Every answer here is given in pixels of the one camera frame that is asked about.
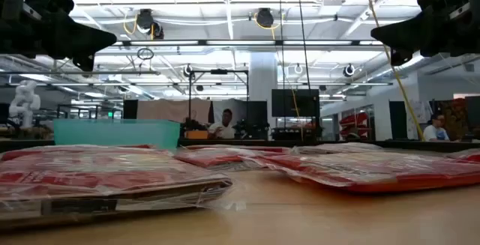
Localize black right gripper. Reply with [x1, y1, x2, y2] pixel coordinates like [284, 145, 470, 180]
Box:
[370, 11, 466, 67]

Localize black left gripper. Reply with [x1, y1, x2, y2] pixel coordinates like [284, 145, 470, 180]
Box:
[22, 10, 117, 72]

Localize red microwave popcorn bag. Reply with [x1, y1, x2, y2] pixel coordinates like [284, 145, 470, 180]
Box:
[445, 148, 480, 164]
[172, 146, 271, 173]
[119, 143, 155, 150]
[0, 160, 234, 226]
[0, 144, 181, 166]
[258, 151, 480, 196]
[291, 142, 384, 155]
[183, 144, 292, 154]

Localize black upright panel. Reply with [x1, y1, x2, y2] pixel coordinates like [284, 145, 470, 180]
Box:
[122, 99, 140, 120]

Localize black door panel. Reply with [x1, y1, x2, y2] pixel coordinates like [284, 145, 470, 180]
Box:
[388, 100, 409, 140]

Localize red curved objects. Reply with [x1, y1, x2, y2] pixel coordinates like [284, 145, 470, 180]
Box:
[338, 112, 371, 139]

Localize teal plastic basket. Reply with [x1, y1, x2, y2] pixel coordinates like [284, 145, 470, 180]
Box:
[52, 118, 182, 151]

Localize person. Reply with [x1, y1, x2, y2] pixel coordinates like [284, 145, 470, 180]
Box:
[207, 108, 238, 140]
[422, 113, 451, 142]

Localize beige fabric backdrop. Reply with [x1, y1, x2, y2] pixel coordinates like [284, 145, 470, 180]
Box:
[136, 98, 212, 124]

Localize black monitor screen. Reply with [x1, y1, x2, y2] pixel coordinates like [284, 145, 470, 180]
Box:
[271, 88, 321, 118]

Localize black equipment bench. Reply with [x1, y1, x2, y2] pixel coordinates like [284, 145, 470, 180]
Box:
[270, 126, 320, 142]

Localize orange box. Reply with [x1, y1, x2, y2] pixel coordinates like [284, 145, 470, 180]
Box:
[184, 130, 209, 140]

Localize long ceiling light bar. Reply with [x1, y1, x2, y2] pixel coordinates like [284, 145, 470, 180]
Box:
[112, 39, 383, 48]

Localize grey fabric backdrop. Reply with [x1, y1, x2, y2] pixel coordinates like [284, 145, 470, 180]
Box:
[210, 98, 249, 133]

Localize yellow extension cable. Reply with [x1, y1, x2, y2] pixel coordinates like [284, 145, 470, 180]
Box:
[360, 0, 426, 142]

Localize black hanging power cable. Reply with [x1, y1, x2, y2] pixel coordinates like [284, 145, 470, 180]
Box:
[294, 0, 313, 91]

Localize patterned wall tapestry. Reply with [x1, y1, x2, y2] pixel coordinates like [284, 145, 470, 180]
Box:
[436, 97, 469, 141]

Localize black metal table frame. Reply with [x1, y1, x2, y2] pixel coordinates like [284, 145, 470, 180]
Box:
[0, 139, 480, 153]

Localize thin black hanging cable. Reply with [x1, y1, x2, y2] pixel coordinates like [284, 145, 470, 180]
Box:
[277, 0, 286, 141]

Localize black camera rig frame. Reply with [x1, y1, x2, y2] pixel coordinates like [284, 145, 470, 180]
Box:
[188, 68, 250, 126]

